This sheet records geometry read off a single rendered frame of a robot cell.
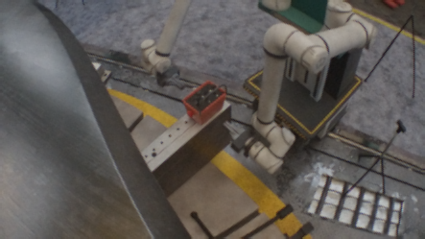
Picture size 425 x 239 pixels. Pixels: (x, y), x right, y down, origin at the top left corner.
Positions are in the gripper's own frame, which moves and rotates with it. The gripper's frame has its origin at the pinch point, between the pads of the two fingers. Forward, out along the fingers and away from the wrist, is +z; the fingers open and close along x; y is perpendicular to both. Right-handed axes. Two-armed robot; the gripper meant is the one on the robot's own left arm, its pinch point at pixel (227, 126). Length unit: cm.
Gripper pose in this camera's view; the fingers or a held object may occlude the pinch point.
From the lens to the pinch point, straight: 170.3
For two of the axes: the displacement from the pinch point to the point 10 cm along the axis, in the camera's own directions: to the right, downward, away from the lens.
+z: -7.2, -6.1, 3.2
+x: -6.9, 5.9, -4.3
